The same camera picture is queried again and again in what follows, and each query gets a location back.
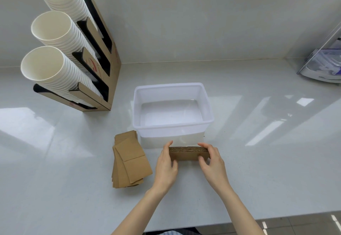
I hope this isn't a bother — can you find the person's right hand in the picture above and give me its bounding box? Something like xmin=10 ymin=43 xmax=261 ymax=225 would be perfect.
xmin=197 ymin=142 xmax=231 ymax=191

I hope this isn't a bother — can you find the person's left hand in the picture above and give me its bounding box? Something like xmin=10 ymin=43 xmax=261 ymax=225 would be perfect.
xmin=154 ymin=140 xmax=179 ymax=193

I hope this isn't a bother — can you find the stack of cardboard sleeves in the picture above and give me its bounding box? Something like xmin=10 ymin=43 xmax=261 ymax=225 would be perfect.
xmin=169 ymin=146 xmax=211 ymax=161

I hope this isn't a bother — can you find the person's left forearm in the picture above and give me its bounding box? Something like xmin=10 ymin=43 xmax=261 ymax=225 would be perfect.
xmin=110 ymin=187 xmax=171 ymax=235

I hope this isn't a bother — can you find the person's right forearm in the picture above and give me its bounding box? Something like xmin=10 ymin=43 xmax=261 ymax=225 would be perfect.
xmin=214 ymin=184 xmax=266 ymax=235

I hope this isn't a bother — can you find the loose pile of cardboard sleeves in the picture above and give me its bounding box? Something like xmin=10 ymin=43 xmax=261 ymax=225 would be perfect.
xmin=112 ymin=130 xmax=153 ymax=189

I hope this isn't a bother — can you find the white translucent plastic container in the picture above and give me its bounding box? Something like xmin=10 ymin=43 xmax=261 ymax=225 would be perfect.
xmin=132 ymin=82 xmax=215 ymax=150

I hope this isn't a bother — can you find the person's striped clothing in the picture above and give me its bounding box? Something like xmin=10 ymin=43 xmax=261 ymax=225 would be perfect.
xmin=143 ymin=228 xmax=203 ymax=235

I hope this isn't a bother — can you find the cardboard cup dispenser rack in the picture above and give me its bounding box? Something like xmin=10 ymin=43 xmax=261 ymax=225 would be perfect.
xmin=33 ymin=0 xmax=122 ymax=113

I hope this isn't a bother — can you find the clear acrylic display stand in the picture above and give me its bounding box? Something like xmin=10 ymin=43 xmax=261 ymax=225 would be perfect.
xmin=296 ymin=21 xmax=341 ymax=84

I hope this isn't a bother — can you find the pile of clear plastic packets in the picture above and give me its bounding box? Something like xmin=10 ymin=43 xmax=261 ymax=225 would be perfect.
xmin=306 ymin=38 xmax=341 ymax=78

